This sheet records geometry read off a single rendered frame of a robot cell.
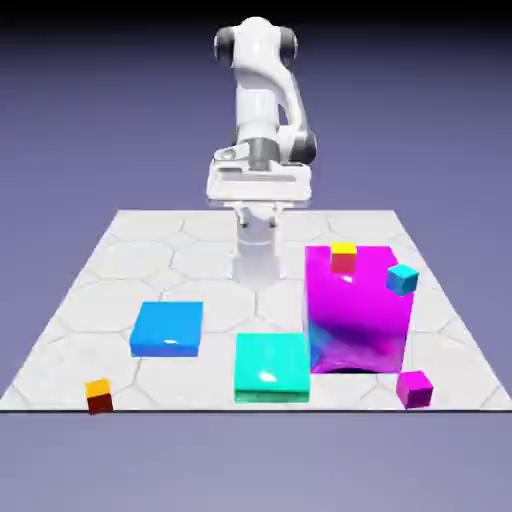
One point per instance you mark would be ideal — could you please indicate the large blue box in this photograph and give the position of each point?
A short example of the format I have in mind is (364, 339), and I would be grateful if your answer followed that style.
(168, 326)

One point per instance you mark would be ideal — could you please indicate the small yellow cube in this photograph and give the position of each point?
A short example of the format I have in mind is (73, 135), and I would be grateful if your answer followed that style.
(343, 258)

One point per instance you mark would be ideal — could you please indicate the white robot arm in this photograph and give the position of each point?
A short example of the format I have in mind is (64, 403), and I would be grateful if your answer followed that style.
(260, 80)

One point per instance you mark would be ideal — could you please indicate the small magenta cube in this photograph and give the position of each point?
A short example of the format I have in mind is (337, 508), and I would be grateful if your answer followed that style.
(414, 390)

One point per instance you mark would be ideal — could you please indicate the small orange cube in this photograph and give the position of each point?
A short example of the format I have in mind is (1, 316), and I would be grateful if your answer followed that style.
(99, 396)

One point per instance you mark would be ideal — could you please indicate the small cyan cube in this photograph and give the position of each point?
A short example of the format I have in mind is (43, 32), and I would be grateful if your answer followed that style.
(402, 279)

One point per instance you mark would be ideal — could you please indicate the large magenta box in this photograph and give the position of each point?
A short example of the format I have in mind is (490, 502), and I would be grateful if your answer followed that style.
(356, 312)

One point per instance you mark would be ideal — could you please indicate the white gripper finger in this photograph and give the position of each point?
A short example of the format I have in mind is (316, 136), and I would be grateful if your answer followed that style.
(243, 218)
(273, 218)

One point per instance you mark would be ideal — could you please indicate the large turquoise box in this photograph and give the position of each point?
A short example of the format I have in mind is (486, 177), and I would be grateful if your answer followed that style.
(272, 366)

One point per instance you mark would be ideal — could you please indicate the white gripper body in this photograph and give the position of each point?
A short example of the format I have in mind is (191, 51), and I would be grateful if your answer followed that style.
(259, 186)

